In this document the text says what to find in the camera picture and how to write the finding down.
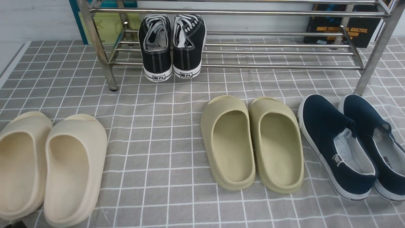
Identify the right olive foam slipper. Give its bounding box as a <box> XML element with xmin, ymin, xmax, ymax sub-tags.
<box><xmin>248</xmin><ymin>97</ymin><xmax>305</xmax><ymax>194</ymax></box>

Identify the right beige foam slipper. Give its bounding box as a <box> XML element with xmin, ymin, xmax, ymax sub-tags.
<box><xmin>43</xmin><ymin>114</ymin><xmax>108</xmax><ymax>228</ymax></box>

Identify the left olive foam slipper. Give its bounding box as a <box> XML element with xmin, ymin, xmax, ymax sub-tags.
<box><xmin>201</xmin><ymin>95</ymin><xmax>256</xmax><ymax>191</ymax></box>

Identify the stainless steel shoe rack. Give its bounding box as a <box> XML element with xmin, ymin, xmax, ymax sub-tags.
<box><xmin>77</xmin><ymin>0</ymin><xmax>404</xmax><ymax>95</ymax></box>

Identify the grey checked tablecloth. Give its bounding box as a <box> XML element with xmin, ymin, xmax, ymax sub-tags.
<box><xmin>1</xmin><ymin>41</ymin><xmax>404</xmax><ymax>228</ymax></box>

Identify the left black canvas sneaker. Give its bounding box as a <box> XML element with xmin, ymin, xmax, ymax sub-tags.
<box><xmin>138</xmin><ymin>14</ymin><xmax>172</xmax><ymax>82</ymax></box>

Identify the left beige foam slipper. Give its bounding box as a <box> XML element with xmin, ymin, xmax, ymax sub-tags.
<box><xmin>0</xmin><ymin>111</ymin><xmax>53</xmax><ymax>220</ymax></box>

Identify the teal and yellow book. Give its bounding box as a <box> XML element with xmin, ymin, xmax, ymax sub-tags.
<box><xmin>69</xmin><ymin>0</ymin><xmax>140</xmax><ymax>45</ymax></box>

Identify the navy slip-on shoe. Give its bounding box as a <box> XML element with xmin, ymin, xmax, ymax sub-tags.
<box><xmin>298</xmin><ymin>94</ymin><xmax>378</xmax><ymax>201</ymax></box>
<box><xmin>338</xmin><ymin>94</ymin><xmax>405</xmax><ymax>202</ymax></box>

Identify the beige foam slipper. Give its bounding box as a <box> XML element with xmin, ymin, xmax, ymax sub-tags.
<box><xmin>43</xmin><ymin>114</ymin><xmax>108</xmax><ymax>228</ymax></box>
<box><xmin>0</xmin><ymin>111</ymin><xmax>53</xmax><ymax>220</ymax></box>

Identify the right black canvas sneaker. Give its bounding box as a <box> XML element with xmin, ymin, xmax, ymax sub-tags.
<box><xmin>172</xmin><ymin>14</ymin><xmax>207</xmax><ymax>79</ymax></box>

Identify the olive foam slipper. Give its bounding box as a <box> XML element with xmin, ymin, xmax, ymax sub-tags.
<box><xmin>201</xmin><ymin>95</ymin><xmax>256</xmax><ymax>191</ymax></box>
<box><xmin>248</xmin><ymin>97</ymin><xmax>305</xmax><ymax>194</ymax></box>

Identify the black canvas sneaker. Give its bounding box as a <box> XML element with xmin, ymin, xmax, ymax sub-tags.
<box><xmin>138</xmin><ymin>14</ymin><xmax>172</xmax><ymax>82</ymax></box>
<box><xmin>172</xmin><ymin>14</ymin><xmax>207</xmax><ymax>79</ymax></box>

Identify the black image processing book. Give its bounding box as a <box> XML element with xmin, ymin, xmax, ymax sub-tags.
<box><xmin>303</xmin><ymin>4</ymin><xmax>381</xmax><ymax>48</ymax></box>

